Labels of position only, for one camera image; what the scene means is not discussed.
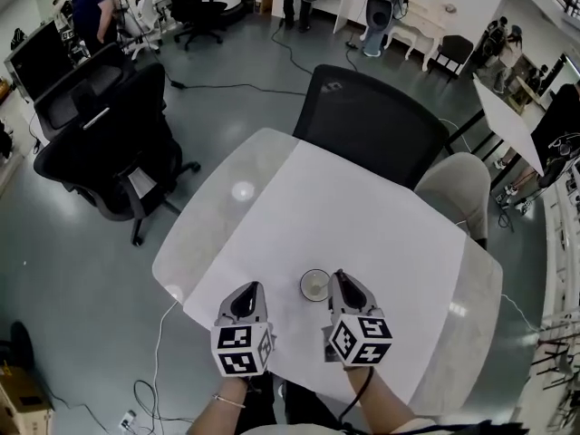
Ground black floor cable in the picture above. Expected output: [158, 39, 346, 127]
[160, 15, 359, 96]

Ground person's right forearm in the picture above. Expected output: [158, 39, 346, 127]
[346, 365, 417, 427]

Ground white carved dressing table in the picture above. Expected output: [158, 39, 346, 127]
[388, 0, 459, 73]

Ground black mesh office chair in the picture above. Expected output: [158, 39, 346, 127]
[293, 63, 450, 190]

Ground white paper sheet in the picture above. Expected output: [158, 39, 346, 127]
[182, 140, 469, 407]

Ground person's black trousers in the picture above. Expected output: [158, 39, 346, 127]
[246, 372, 360, 435]

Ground person's left forearm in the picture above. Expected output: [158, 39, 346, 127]
[188, 375, 256, 435]

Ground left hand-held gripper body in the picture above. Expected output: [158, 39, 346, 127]
[210, 281, 277, 379]

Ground white slanted table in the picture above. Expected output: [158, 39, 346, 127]
[472, 73, 546, 178]

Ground white office chair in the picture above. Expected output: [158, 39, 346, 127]
[120, 0, 165, 61]

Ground brown cardboard box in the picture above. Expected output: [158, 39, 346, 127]
[0, 364, 55, 435]

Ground person's light shirt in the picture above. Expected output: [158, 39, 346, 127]
[238, 417, 505, 435]

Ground black swivel office chair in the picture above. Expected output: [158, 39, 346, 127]
[33, 63, 201, 247]

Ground thin white cable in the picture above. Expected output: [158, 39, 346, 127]
[499, 293, 543, 334]

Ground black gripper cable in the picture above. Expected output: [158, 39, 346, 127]
[337, 367, 375, 435]

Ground black square stool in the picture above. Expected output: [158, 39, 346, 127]
[435, 34, 475, 83]

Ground white metal rack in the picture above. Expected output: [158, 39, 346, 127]
[527, 165, 580, 435]

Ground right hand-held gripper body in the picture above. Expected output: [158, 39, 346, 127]
[321, 268, 393, 370]

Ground white round cup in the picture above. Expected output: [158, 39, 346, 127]
[299, 268, 331, 302]

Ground thin metal bracelet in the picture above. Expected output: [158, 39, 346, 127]
[212, 392, 247, 410]

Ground beige upholstered chair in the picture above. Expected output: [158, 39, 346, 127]
[414, 151, 492, 250]

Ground black high-back office chair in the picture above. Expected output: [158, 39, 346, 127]
[159, 0, 229, 52]

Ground white floor cable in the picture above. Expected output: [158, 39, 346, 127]
[151, 291, 183, 421]

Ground black computer monitor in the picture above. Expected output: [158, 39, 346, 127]
[4, 20, 76, 103]

